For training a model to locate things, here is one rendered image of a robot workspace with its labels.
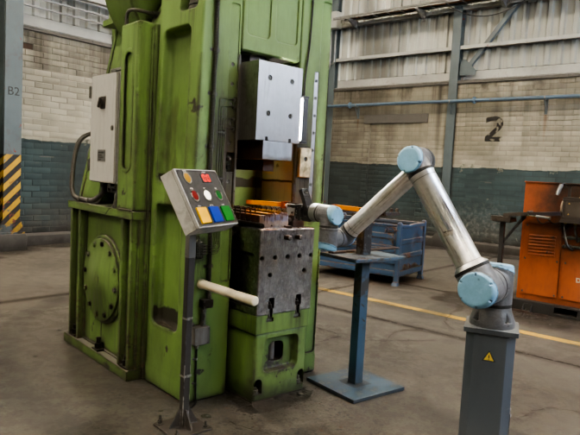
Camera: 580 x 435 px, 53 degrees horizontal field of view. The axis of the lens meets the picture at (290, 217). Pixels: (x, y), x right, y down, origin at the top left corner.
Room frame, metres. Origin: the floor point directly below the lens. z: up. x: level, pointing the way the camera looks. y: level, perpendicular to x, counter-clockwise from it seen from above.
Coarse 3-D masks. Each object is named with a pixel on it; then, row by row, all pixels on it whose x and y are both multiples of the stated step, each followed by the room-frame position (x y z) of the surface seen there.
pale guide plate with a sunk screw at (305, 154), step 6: (300, 150) 3.32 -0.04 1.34; (306, 150) 3.35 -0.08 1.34; (300, 156) 3.32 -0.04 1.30; (306, 156) 3.35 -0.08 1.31; (300, 162) 3.32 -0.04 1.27; (306, 162) 3.36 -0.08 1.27; (300, 168) 3.33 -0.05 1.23; (306, 168) 3.36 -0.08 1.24; (300, 174) 3.33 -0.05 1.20; (306, 174) 3.36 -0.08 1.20
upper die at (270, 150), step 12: (240, 144) 3.13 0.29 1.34; (252, 144) 3.05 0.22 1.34; (264, 144) 2.99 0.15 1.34; (276, 144) 3.04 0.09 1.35; (288, 144) 3.10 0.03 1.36; (240, 156) 3.12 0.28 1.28; (252, 156) 3.05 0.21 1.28; (264, 156) 2.99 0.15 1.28; (276, 156) 3.05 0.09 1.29; (288, 156) 3.10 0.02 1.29
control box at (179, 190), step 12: (168, 180) 2.46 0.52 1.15; (180, 180) 2.45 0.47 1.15; (192, 180) 2.54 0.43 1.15; (216, 180) 2.72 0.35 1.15; (168, 192) 2.46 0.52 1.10; (180, 192) 2.44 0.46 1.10; (204, 192) 2.56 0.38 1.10; (180, 204) 2.44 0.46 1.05; (192, 204) 2.44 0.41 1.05; (204, 204) 2.52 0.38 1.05; (216, 204) 2.61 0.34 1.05; (228, 204) 2.71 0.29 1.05; (180, 216) 2.44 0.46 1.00; (192, 216) 2.41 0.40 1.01; (192, 228) 2.41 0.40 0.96; (204, 228) 2.44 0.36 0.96; (216, 228) 2.57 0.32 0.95; (228, 228) 2.71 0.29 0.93
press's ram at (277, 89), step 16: (256, 64) 2.96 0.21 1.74; (272, 64) 3.01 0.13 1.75; (240, 80) 3.06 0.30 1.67; (256, 80) 2.96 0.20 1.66; (272, 80) 3.01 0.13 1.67; (288, 80) 3.08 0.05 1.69; (240, 96) 3.06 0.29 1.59; (256, 96) 2.96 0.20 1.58; (272, 96) 3.01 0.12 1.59; (288, 96) 3.09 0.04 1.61; (240, 112) 3.05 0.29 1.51; (256, 112) 2.95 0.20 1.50; (272, 112) 3.02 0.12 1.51; (288, 112) 3.09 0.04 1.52; (240, 128) 3.05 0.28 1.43; (256, 128) 2.95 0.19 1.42; (272, 128) 3.02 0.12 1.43; (288, 128) 3.10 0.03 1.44
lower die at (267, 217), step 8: (248, 208) 3.22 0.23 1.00; (256, 208) 3.23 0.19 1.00; (248, 216) 3.05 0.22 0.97; (256, 216) 3.00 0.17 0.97; (264, 216) 3.01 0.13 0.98; (272, 216) 3.04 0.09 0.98; (280, 216) 3.08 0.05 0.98; (264, 224) 3.01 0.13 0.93; (272, 224) 3.04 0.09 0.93; (280, 224) 3.08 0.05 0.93
